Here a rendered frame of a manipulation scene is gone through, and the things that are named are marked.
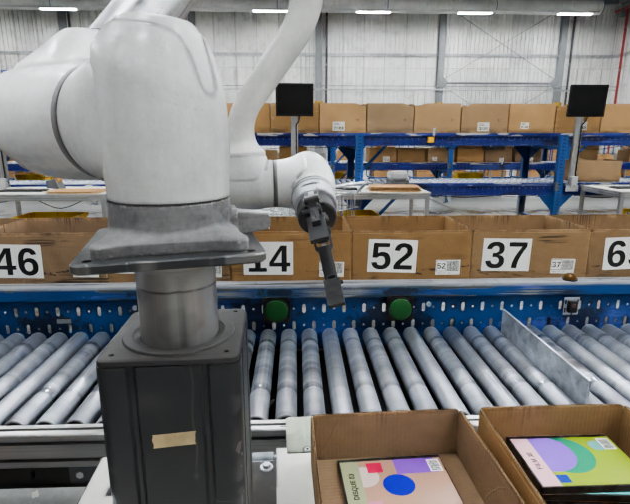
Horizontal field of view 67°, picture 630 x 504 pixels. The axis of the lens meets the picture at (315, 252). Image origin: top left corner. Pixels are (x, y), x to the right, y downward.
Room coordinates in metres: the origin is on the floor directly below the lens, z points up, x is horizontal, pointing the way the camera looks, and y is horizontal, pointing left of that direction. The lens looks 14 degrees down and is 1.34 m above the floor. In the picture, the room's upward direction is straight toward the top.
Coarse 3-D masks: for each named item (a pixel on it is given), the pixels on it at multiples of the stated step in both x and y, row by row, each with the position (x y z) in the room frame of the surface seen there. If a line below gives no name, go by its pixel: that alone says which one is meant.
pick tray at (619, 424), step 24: (504, 408) 0.80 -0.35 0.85; (528, 408) 0.80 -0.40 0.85; (552, 408) 0.81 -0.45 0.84; (576, 408) 0.81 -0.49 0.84; (600, 408) 0.81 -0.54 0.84; (624, 408) 0.81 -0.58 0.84; (480, 432) 0.79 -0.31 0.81; (504, 432) 0.80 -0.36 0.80; (528, 432) 0.80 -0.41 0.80; (552, 432) 0.81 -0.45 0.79; (576, 432) 0.81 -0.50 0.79; (600, 432) 0.81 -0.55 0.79; (624, 432) 0.80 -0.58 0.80; (504, 456) 0.68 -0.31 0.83; (528, 480) 0.61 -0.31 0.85
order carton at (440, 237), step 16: (352, 224) 1.78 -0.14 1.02; (368, 224) 1.79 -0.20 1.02; (384, 224) 1.79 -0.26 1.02; (400, 224) 1.79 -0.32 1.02; (416, 224) 1.79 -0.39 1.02; (432, 224) 1.80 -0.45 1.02; (448, 224) 1.75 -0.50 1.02; (352, 240) 1.50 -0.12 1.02; (368, 240) 1.50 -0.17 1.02; (432, 240) 1.50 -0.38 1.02; (448, 240) 1.51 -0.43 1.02; (464, 240) 1.51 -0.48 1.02; (352, 256) 1.50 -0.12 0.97; (432, 256) 1.51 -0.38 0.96; (448, 256) 1.51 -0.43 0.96; (464, 256) 1.51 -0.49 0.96; (352, 272) 1.50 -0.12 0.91; (368, 272) 1.50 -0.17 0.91; (384, 272) 1.50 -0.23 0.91; (400, 272) 1.50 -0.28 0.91; (416, 272) 1.50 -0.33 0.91; (432, 272) 1.51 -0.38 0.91; (464, 272) 1.51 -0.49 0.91
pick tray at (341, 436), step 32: (320, 416) 0.78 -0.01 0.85; (352, 416) 0.78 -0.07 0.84; (384, 416) 0.79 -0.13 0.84; (416, 416) 0.79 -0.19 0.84; (448, 416) 0.79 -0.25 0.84; (320, 448) 0.77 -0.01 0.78; (352, 448) 0.78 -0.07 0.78; (384, 448) 0.78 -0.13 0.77; (416, 448) 0.79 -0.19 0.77; (448, 448) 0.79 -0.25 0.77; (480, 448) 0.70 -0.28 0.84; (320, 480) 0.72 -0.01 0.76; (480, 480) 0.69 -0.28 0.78
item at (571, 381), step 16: (512, 320) 1.36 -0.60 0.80; (512, 336) 1.35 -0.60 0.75; (528, 336) 1.26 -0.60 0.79; (528, 352) 1.25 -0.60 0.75; (544, 352) 1.17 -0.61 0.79; (544, 368) 1.16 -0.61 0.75; (560, 368) 1.09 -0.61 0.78; (560, 384) 1.08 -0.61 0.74; (576, 384) 1.02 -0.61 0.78; (576, 400) 1.01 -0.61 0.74
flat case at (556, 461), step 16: (512, 448) 0.76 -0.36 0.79; (528, 448) 0.75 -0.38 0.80; (544, 448) 0.75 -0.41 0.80; (560, 448) 0.75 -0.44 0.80; (576, 448) 0.75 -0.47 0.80; (592, 448) 0.75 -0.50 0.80; (608, 448) 0.75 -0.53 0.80; (528, 464) 0.71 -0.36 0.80; (544, 464) 0.71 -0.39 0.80; (560, 464) 0.71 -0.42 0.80; (576, 464) 0.71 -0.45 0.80; (592, 464) 0.71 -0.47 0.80; (608, 464) 0.71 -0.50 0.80; (624, 464) 0.71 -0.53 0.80; (544, 480) 0.67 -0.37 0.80; (560, 480) 0.67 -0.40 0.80; (576, 480) 0.67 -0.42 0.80; (592, 480) 0.67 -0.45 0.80; (608, 480) 0.67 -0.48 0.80; (624, 480) 0.67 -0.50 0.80
